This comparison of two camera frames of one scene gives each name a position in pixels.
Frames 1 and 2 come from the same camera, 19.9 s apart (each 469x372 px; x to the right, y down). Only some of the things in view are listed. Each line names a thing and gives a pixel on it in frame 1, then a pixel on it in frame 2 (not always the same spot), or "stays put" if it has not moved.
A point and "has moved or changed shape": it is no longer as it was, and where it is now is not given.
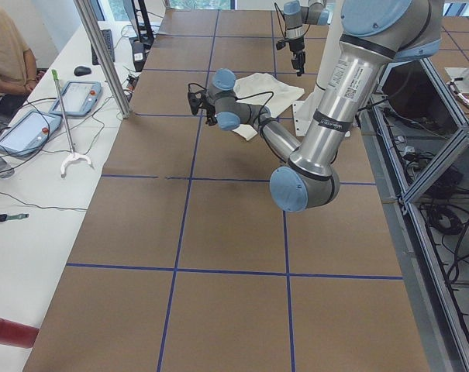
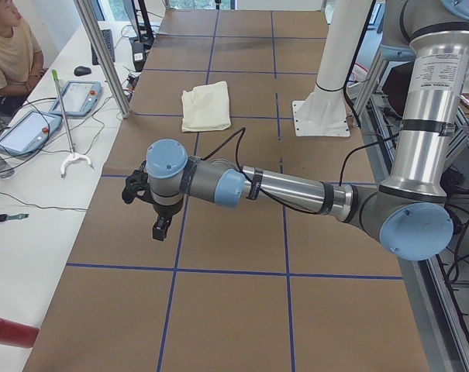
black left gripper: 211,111 to 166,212
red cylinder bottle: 8,332 stays put
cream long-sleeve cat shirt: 263,89 has moved or changed shape
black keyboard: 108,39 stays put
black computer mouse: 81,70 stays put
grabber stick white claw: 73,156 stays put
